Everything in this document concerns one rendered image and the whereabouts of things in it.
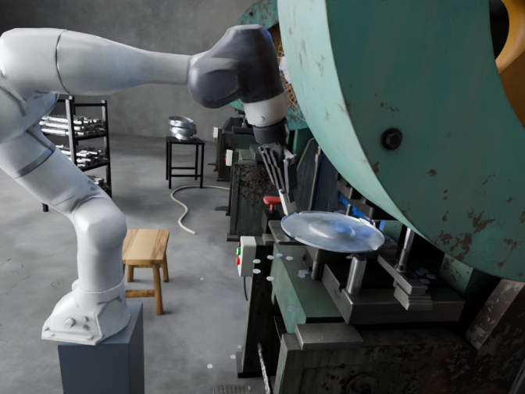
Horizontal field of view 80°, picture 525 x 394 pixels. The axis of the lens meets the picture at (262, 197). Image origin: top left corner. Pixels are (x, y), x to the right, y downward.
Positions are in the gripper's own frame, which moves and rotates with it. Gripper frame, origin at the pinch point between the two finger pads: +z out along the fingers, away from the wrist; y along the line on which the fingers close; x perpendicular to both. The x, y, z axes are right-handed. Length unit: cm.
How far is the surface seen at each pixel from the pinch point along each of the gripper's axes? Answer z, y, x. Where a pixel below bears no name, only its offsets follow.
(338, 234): 15.6, 3.4, 10.8
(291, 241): 11.5, 0.4, -2.2
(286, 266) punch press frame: 26.4, -8.0, -1.6
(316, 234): 14.3, -0.2, 6.0
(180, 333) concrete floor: 80, -62, -42
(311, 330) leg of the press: 22.5, 16.7, -10.9
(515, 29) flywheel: -29.9, 34.2, 20.2
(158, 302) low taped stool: 71, -79, -44
